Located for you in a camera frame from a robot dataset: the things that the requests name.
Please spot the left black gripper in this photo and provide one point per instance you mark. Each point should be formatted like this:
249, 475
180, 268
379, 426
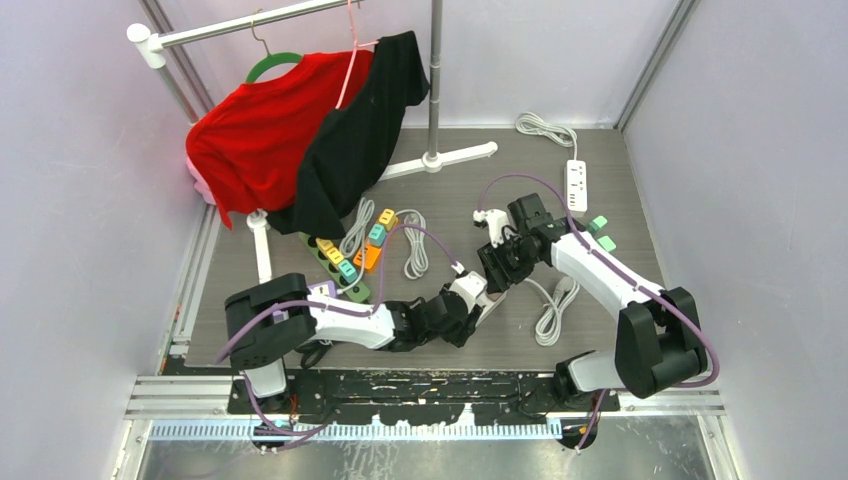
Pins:
457, 335

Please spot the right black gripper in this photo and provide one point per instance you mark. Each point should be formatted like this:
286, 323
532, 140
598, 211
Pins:
500, 276

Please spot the short white power strip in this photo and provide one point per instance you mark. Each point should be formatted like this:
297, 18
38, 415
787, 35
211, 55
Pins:
548, 327

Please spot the orange power strip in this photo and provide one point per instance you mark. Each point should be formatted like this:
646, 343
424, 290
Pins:
354, 245

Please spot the green plug adapter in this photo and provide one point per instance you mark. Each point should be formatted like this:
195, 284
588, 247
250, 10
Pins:
595, 226
607, 244

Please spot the teal plug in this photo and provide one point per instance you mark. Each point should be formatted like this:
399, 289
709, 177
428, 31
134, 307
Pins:
348, 272
377, 235

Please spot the long white power strip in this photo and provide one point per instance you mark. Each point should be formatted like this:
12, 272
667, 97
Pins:
575, 171

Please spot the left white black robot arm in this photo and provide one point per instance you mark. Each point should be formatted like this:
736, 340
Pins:
267, 321

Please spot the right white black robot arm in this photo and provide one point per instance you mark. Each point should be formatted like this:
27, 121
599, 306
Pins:
657, 341

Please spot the teal plug on green strip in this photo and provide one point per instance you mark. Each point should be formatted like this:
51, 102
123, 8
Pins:
348, 272

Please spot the yellow plug on green strip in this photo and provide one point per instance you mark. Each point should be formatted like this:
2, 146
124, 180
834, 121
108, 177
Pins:
324, 246

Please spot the dark green power strip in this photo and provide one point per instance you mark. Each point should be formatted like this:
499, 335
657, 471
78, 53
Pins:
360, 293

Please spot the purple power strip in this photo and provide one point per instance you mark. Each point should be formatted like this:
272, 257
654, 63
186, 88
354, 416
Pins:
326, 289

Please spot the black t-shirt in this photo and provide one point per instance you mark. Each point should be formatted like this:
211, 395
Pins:
354, 145

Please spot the red t-shirt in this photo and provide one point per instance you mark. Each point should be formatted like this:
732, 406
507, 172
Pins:
249, 147

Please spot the pink clothes hanger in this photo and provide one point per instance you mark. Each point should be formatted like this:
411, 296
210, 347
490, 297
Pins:
357, 45

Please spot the green clothes hanger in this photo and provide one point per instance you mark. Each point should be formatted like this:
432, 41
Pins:
271, 59

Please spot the white metal clothes rack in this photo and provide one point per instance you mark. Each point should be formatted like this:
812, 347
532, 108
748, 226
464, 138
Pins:
153, 46

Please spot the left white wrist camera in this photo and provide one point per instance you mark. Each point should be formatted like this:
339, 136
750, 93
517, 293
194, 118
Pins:
471, 287

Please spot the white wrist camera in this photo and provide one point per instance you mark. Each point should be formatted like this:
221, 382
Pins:
496, 223
471, 287

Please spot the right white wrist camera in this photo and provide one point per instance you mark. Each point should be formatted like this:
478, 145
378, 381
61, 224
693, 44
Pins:
496, 223

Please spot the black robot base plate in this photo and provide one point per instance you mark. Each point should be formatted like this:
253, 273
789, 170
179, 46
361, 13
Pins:
495, 398

